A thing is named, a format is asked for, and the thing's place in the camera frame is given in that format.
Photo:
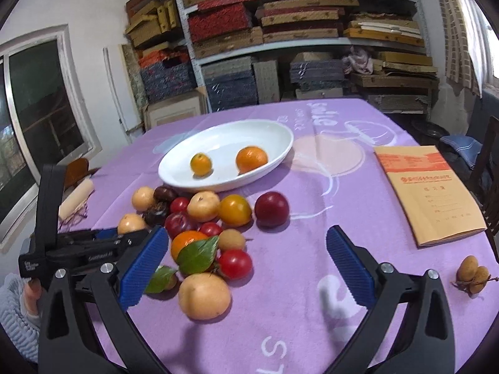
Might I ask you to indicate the dark wooden chair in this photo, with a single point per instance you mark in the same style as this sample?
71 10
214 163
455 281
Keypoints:
487 171

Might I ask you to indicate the small yellow-orange citrus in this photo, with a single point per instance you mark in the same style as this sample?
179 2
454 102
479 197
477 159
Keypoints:
200 163

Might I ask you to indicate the person's left forearm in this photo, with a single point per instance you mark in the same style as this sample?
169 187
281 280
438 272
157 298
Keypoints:
13 319

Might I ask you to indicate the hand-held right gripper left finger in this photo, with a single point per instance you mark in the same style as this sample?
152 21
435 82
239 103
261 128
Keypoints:
142 270

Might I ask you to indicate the stack of mixed colour boxes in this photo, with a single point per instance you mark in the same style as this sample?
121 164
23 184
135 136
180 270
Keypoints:
163 70

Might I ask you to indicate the white oval plate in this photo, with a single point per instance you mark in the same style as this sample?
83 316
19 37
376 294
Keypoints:
226 140

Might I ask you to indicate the stack of red patterned boxes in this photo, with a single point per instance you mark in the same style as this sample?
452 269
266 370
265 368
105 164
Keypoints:
218 23

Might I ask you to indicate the blue cloth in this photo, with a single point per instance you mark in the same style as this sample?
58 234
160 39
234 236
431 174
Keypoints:
462 147

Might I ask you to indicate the dark round stool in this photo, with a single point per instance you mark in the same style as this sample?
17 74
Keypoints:
429 128

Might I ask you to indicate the green leaf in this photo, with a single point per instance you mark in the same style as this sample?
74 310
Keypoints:
160 279
199 257

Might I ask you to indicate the person's left hand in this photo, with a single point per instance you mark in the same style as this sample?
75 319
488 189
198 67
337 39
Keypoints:
32 292

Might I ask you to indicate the yellow tomato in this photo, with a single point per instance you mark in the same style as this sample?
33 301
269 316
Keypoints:
234 210

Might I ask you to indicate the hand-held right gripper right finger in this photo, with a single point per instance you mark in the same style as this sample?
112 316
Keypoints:
351 270

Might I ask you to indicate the framed picture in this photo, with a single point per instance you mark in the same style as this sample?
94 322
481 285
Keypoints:
175 110

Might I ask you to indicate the purple printed blanket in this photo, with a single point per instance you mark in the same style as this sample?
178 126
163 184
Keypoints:
304 241

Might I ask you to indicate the brown longan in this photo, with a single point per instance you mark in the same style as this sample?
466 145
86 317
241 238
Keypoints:
467 268
480 280

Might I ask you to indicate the stack of brown woven boxes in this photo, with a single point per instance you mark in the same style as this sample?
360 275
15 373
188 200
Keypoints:
300 19

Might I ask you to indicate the stack of blue patterned boxes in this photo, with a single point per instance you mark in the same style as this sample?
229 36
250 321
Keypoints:
230 85

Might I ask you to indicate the rolled cream cloth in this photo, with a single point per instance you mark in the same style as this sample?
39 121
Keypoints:
76 199

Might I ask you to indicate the stack of dark patterned boxes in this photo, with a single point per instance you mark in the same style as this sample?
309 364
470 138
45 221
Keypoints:
315 74

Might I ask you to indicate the small red tomato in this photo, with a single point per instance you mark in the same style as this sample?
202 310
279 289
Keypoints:
210 228
179 205

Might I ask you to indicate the white metal shelf rack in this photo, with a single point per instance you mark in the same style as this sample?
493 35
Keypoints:
304 42

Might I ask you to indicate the brown wooden object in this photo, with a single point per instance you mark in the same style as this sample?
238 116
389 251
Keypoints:
80 169

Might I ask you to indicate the green marbled panel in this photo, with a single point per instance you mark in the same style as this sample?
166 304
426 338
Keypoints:
130 74

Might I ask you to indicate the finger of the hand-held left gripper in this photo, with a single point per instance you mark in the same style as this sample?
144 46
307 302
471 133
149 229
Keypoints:
132 239
105 233

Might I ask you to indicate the dark water chestnut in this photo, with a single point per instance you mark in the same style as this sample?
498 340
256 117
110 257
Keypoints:
165 193
156 215

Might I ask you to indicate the brown paper notebook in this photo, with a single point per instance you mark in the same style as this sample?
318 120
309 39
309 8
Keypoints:
429 194

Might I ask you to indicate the pile of tan flat boxes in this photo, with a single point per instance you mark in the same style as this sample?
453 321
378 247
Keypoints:
393 66

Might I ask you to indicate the round tan fruit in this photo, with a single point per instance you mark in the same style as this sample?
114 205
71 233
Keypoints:
131 224
203 205
143 198

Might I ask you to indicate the brick patterned curtain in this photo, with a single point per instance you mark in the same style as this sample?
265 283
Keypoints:
460 27

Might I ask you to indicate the large tan pear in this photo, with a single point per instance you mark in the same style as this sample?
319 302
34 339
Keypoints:
204 296

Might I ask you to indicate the window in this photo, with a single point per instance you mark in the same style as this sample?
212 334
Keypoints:
35 117

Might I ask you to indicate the large dark red plum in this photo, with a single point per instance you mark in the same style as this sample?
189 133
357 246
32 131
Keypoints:
271 209

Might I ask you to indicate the pink cloth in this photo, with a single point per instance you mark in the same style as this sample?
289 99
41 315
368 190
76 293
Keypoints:
356 61

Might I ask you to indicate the large red tomato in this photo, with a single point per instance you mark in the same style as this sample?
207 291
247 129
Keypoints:
236 263

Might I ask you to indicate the round orange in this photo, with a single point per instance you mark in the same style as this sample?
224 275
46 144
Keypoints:
252 159

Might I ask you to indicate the orange tangerine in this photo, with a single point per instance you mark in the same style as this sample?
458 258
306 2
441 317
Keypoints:
184 241

